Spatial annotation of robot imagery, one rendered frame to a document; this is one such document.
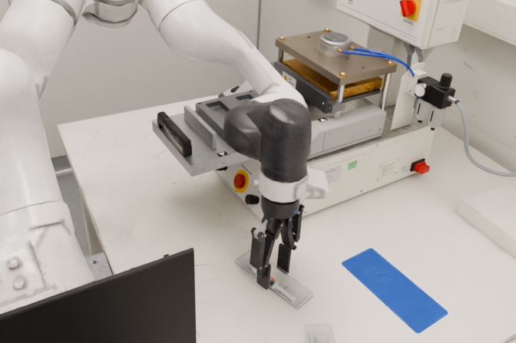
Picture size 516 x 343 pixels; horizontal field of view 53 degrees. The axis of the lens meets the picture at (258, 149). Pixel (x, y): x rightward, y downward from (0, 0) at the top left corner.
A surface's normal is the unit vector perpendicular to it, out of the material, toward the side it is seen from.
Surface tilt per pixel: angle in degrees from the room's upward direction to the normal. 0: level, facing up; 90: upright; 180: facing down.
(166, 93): 90
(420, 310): 0
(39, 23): 48
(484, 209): 0
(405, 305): 0
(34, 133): 76
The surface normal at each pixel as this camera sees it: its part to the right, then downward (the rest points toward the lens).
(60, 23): 0.91, 0.04
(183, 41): -0.25, 0.63
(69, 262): 0.77, -0.47
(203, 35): 0.32, 0.33
